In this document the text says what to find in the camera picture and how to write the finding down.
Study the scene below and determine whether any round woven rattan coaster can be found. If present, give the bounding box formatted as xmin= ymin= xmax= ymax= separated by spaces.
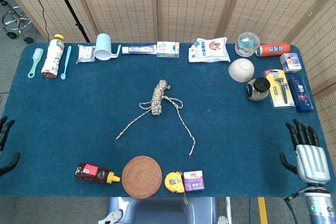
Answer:
xmin=121 ymin=155 xmax=163 ymax=199

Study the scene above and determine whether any purple soap box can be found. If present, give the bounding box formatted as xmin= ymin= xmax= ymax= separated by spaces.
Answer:
xmin=183 ymin=170 xmax=205 ymax=193

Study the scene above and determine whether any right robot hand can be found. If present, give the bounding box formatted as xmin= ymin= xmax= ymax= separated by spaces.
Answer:
xmin=279 ymin=118 xmax=331 ymax=185

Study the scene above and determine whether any small purple white box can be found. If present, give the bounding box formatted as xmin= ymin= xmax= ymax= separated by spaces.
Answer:
xmin=279 ymin=52 xmax=302 ymax=74

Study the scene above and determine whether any beige braided rope bundle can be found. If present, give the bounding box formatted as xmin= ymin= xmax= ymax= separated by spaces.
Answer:
xmin=115 ymin=79 xmax=196 ymax=158

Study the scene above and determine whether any light blue handled cup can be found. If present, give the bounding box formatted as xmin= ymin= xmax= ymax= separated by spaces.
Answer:
xmin=93 ymin=33 xmax=122 ymax=60

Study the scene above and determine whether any dark blue long box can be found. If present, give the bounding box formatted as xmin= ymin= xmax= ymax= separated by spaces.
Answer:
xmin=287 ymin=76 xmax=315 ymax=113

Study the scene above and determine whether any clear plastic jar of clips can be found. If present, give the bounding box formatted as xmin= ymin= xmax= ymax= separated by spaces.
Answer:
xmin=234 ymin=31 xmax=260 ymax=58

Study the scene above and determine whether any blue table mat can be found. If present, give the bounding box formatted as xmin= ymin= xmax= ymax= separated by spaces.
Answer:
xmin=0 ymin=42 xmax=336 ymax=198

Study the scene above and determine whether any yellow tape measure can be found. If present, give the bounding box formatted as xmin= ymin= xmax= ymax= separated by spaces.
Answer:
xmin=164 ymin=171 xmax=188 ymax=205

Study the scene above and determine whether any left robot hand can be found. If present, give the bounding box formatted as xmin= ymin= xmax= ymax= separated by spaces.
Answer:
xmin=0 ymin=115 xmax=21 ymax=177

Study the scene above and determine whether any razor in yellow blister pack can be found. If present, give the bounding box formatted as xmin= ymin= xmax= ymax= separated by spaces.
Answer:
xmin=263 ymin=69 xmax=296 ymax=109

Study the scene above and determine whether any white printed powder bag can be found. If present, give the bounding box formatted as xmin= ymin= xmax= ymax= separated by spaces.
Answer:
xmin=188 ymin=37 xmax=231 ymax=63

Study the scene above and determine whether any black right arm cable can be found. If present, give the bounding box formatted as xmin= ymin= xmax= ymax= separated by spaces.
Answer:
xmin=283 ymin=189 xmax=307 ymax=224

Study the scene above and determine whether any white purple toothpaste tube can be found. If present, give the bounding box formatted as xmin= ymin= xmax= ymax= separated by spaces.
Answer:
xmin=121 ymin=45 xmax=158 ymax=55

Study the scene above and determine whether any orange drink can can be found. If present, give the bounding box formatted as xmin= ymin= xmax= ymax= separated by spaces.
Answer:
xmin=255 ymin=42 xmax=291 ymax=58

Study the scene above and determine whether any light blue toothbrush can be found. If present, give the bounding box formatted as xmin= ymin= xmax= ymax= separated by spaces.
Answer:
xmin=60 ymin=45 xmax=72 ymax=80

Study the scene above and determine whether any thin black hanging cable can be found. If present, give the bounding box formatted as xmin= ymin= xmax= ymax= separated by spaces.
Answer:
xmin=25 ymin=0 xmax=50 ymax=42

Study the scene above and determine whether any chrome base office stool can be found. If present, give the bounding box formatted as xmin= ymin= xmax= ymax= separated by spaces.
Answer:
xmin=0 ymin=0 xmax=34 ymax=44

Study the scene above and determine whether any glass jar black lid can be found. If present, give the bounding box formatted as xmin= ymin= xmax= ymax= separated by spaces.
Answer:
xmin=245 ymin=77 xmax=271 ymax=102

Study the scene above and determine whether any white blue carton box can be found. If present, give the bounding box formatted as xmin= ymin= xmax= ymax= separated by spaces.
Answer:
xmin=156 ymin=41 xmax=181 ymax=59

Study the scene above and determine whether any honey bottle yellow nozzle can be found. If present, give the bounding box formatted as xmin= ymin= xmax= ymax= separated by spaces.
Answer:
xmin=74 ymin=163 xmax=121 ymax=185

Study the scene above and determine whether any blue grey robot torso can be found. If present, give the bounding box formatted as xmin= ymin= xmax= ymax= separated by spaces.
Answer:
xmin=106 ymin=196 xmax=218 ymax=224

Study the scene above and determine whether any green plastic brush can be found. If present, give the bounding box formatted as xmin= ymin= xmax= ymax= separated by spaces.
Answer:
xmin=27 ymin=47 xmax=45 ymax=79

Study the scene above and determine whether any white drink bottle yellow cap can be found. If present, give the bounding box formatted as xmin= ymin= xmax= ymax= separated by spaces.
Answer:
xmin=40 ymin=34 xmax=66 ymax=79

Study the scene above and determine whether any cream ceramic bowl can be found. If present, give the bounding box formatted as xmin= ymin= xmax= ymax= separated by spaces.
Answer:
xmin=228 ymin=58 xmax=255 ymax=82

